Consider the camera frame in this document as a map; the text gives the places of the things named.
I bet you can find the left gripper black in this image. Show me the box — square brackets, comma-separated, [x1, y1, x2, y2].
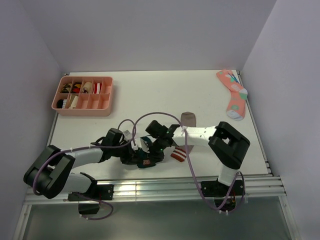
[111, 140, 143, 165]

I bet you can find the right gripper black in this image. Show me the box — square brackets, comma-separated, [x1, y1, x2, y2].
[142, 136, 167, 165]

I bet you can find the dark green patterned sock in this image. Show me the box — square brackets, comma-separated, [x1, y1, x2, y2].
[137, 135, 160, 169]

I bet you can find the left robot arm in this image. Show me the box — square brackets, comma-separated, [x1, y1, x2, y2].
[23, 128, 141, 200]

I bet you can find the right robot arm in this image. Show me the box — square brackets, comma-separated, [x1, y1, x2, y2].
[145, 120, 251, 195]

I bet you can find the taupe sock red striped cuff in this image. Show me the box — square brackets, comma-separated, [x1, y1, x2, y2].
[170, 111, 197, 162]

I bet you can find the rolled beige sock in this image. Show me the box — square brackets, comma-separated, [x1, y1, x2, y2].
[68, 94, 79, 109]

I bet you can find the pink divided organizer tray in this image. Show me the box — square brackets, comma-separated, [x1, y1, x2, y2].
[51, 75, 114, 117]

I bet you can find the rolled red white sock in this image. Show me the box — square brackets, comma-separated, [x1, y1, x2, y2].
[93, 82, 102, 94]

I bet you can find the rolled tan pink sock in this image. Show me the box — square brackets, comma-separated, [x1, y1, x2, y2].
[81, 82, 92, 94]

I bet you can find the pink patterned sock pair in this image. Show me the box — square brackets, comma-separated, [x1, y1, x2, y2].
[216, 69, 248, 121]

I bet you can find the rolled dark red sock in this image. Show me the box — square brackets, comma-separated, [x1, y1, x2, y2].
[70, 82, 82, 94]

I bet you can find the rolled black white sock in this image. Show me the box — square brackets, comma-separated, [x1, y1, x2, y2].
[56, 99, 67, 109]

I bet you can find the rolled brown black sock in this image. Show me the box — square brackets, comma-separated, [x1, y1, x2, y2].
[60, 83, 72, 94]

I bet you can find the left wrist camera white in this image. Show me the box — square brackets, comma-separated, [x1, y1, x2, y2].
[122, 130, 133, 142]

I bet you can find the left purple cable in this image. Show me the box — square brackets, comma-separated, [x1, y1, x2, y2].
[32, 119, 137, 221]

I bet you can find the purple cable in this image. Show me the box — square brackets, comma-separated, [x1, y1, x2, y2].
[32, 119, 137, 221]
[131, 111, 247, 215]

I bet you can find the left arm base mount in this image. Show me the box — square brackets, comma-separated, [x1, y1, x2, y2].
[67, 184, 114, 219]

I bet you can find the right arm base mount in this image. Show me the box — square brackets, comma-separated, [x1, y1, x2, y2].
[200, 180, 245, 211]

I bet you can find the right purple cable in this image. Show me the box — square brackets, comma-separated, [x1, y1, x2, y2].
[131, 111, 247, 215]

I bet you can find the aluminium rail frame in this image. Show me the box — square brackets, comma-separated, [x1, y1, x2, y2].
[13, 70, 301, 240]

